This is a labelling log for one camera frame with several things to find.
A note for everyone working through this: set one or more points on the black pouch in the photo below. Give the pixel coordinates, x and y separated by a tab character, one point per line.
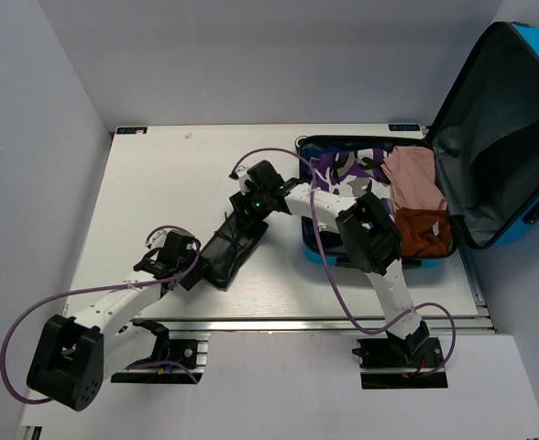
228	250

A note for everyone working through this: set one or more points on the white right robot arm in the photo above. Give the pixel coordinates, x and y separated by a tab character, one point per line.
370	238

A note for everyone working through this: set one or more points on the purple camouflage garment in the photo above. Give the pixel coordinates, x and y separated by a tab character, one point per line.
354	173

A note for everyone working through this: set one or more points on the large navy blue garment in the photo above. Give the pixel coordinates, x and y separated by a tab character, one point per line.
315	151

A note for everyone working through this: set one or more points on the blue hard-shell suitcase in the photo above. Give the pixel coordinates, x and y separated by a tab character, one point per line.
485	140

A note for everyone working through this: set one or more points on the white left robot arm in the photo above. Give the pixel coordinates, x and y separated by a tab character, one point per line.
76	354

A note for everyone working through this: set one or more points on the pink cloth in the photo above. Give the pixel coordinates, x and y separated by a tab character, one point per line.
411	172

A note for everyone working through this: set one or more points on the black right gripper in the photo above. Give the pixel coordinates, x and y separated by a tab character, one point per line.
241	200

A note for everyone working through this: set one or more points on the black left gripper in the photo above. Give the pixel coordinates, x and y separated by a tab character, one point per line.
189	283

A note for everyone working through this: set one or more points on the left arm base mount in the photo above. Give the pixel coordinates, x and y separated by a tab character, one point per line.
181	361

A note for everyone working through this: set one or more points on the brown towel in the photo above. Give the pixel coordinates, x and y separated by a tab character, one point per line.
424	233

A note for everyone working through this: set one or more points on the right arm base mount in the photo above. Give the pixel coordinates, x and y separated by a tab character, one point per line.
384	366

